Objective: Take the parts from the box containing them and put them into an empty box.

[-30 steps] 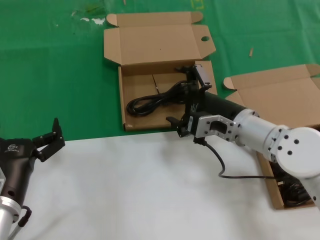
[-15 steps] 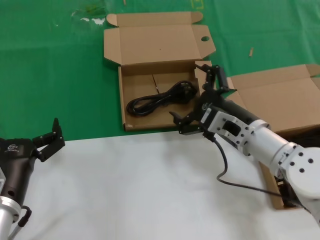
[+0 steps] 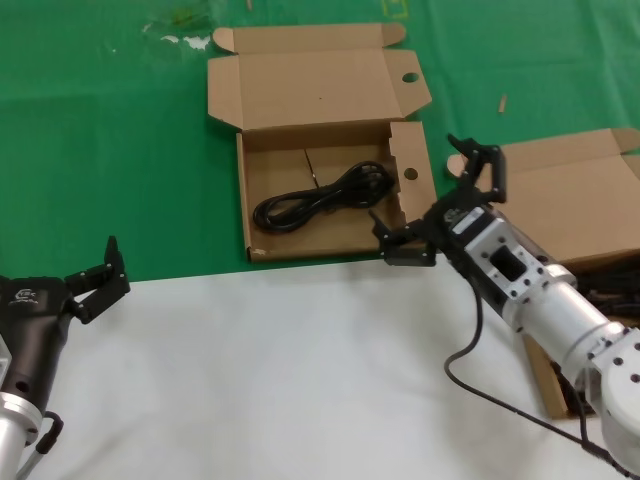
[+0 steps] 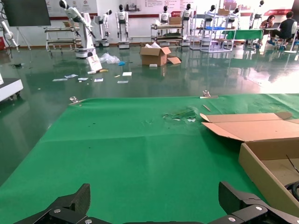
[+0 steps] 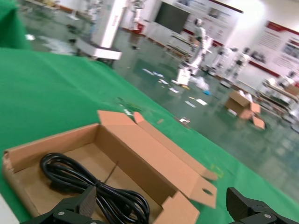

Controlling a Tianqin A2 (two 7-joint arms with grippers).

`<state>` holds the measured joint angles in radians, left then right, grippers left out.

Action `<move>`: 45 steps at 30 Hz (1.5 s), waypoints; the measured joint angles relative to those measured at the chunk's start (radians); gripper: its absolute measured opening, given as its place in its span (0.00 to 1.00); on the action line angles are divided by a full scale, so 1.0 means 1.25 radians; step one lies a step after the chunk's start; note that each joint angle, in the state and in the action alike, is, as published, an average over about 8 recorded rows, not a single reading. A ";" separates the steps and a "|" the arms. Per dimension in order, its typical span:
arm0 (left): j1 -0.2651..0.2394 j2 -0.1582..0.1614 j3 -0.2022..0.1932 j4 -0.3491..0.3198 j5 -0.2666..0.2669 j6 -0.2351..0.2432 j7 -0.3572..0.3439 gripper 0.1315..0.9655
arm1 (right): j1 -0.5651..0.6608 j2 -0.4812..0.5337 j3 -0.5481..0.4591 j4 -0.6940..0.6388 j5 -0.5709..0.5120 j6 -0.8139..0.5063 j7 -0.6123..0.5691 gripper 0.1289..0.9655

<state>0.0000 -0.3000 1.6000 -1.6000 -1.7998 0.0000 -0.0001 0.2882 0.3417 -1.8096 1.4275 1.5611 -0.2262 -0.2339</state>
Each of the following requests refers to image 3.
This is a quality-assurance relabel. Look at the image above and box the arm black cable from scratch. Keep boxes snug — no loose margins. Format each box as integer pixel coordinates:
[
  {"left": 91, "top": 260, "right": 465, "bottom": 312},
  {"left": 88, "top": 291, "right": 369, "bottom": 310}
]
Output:
[
  {"left": 443, "top": 259, "right": 640, "bottom": 480},
  {"left": 19, "top": 409, "right": 66, "bottom": 479}
]

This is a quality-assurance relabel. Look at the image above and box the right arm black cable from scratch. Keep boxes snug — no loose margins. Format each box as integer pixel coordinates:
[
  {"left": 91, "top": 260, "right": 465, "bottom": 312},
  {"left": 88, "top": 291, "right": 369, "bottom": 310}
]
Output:
[{"left": 443, "top": 259, "right": 640, "bottom": 480}]

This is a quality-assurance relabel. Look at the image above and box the cardboard box with round holes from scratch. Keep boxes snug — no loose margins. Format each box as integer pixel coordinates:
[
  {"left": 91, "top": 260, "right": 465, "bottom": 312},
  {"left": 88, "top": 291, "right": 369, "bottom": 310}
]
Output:
[{"left": 206, "top": 22, "right": 444, "bottom": 264}]

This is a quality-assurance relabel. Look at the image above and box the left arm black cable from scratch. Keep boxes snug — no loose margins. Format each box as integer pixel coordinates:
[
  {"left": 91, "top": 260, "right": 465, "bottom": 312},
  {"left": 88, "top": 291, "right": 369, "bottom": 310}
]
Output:
[{"left": 19, "top": 409, "right": 66, "bottom": 479}]

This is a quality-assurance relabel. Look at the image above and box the plain open cardboard box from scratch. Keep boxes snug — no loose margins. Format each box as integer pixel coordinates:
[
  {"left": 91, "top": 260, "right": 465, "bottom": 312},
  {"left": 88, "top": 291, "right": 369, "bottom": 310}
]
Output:
[{"left": 446, "top": 127, "right": 640, "bottom": 421}]

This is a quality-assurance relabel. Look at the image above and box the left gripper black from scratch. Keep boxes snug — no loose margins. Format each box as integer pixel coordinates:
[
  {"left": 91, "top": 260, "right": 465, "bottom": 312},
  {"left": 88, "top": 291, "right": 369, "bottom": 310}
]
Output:
[{"left": 0, "top": 235, "right": 133, "bottom": 409}]

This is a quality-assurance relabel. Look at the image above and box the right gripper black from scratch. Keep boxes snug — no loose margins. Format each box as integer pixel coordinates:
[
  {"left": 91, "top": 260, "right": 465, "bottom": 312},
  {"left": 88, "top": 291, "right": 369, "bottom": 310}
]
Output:
[{"left": 368, "top": 133, "right": 509, "bottom": 269}]

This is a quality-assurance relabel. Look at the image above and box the green table cloth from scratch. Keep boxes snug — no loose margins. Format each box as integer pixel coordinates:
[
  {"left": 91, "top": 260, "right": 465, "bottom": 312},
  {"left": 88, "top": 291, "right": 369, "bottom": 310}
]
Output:
[{"left": 0, "top": 0, "right": 640, "bottom": 287}]

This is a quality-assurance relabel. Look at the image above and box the black power cable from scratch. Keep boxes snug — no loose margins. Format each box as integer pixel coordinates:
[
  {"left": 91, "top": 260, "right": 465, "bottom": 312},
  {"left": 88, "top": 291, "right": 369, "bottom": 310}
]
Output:
[{"left": 252, "top": 160, "right": 402, "bottom": 234}]

